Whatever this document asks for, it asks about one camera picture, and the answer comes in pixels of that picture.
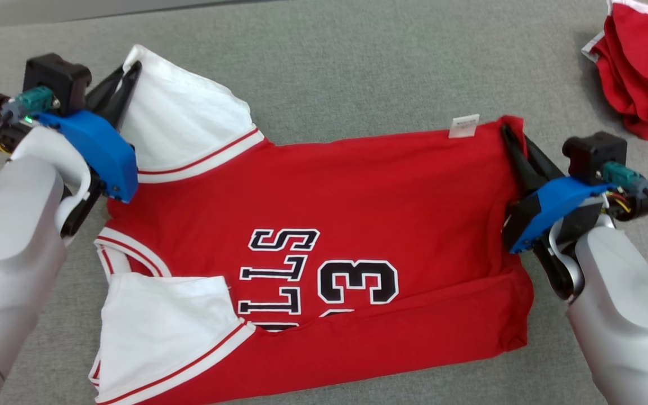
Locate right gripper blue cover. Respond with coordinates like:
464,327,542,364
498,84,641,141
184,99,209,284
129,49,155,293
501,124,617,254

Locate right camera cable teal plug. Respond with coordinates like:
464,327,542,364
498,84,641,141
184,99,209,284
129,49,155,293
602,161,648,262

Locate red basketball jersey white sleeves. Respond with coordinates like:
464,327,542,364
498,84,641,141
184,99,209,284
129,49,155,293
89,44,534,405

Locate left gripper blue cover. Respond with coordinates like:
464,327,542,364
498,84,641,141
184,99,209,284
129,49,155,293
31,61,143,203

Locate red shorts with white stripe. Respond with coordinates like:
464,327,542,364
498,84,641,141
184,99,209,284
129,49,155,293
582,0,648,141

